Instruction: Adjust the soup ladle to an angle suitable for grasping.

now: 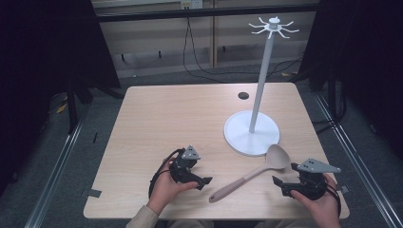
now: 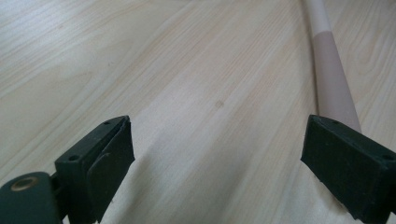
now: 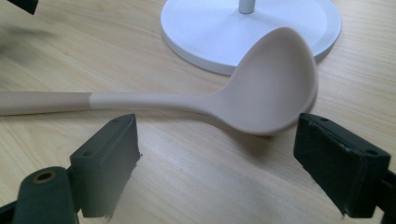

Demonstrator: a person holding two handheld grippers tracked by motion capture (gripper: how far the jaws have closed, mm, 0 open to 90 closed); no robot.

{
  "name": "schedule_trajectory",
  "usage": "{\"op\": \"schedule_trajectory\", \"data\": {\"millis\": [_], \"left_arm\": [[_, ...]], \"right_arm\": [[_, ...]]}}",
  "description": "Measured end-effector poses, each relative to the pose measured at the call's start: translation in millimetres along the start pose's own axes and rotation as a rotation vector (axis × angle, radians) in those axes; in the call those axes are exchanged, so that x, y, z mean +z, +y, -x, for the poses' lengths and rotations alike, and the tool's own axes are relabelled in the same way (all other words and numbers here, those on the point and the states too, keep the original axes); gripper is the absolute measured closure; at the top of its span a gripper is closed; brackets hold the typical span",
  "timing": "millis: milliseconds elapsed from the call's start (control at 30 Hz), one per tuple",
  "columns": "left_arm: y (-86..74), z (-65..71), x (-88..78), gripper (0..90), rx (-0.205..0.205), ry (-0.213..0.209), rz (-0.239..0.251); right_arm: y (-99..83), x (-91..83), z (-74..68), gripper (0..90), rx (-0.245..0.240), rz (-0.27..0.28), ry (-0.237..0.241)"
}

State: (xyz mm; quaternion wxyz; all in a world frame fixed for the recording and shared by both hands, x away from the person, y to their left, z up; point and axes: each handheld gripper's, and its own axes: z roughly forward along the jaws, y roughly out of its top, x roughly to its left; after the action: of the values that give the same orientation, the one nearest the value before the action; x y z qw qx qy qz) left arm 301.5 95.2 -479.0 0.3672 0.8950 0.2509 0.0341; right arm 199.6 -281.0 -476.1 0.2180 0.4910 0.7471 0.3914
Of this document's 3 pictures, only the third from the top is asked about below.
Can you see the white round stand with pole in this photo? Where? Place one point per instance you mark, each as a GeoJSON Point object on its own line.
{"type": "Point", "coordinates": [202, 31]}

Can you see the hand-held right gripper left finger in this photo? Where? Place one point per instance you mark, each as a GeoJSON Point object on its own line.
{"type": "Point", "coordinates": [102, 174]}

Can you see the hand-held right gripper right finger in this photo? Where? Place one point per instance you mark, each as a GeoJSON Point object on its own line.
{"type": "Point", "coordinates": [339, 168]}

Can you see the pale pink silicone ladle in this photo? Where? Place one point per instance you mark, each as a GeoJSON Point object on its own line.
{"type": "Point", "coordinates": [271, 90]}

